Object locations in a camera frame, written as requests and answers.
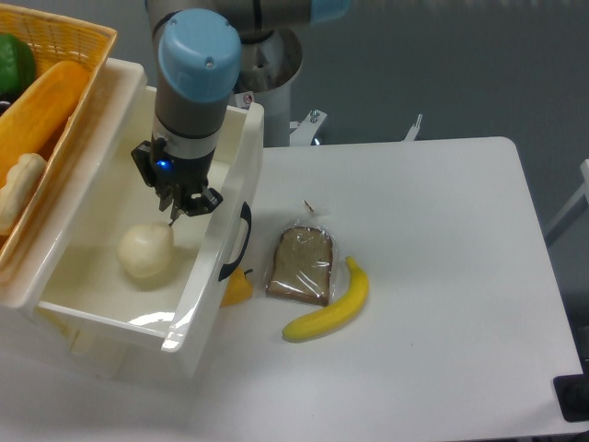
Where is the pale white pear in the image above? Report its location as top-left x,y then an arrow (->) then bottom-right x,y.
116,221 -> 174,290

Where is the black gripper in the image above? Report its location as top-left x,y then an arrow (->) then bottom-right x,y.
131,137 -> 224,226

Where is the white bracket right of table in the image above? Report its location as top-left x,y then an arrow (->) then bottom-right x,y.
403,113 -> 423,142

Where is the yellow woven plastic basket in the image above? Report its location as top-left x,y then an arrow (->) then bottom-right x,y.
1,4 -> 117,271

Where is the black device at table edge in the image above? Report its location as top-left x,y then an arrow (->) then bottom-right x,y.
553,374 -> 588,423

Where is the white drawer cabinet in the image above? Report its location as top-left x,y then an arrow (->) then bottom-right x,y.
0,57 -> 203,383

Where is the small yellow bell pepper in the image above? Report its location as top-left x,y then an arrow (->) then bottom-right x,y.
220,267 -> 253,308

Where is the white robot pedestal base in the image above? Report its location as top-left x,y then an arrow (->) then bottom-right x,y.
233,29 -> 303,147

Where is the white table clamp bracket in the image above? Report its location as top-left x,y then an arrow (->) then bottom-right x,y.
289,110 -> 328,146

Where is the white upper drawer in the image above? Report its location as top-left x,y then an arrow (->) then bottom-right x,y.
39,89 -> 264,377

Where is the dark purple fruit in basket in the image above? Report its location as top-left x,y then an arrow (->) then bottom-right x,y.
0,100 -> 12,115

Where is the black drawer handle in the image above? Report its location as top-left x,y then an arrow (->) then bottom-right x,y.
218,202 -> 252,282

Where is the bagged brown bread slice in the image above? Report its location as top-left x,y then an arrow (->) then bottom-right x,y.
265,200 -> 339,307

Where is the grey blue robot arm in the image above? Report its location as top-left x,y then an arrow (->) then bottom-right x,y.
132,1 -> 351,220

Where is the green bell pepper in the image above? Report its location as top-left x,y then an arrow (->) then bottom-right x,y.
1,33 -> 36,95

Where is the yellow banana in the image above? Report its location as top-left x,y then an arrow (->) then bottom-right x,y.
282,256 -> 370,343

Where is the orange baguette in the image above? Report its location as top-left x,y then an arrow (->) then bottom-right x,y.
1,61 -> 89,184

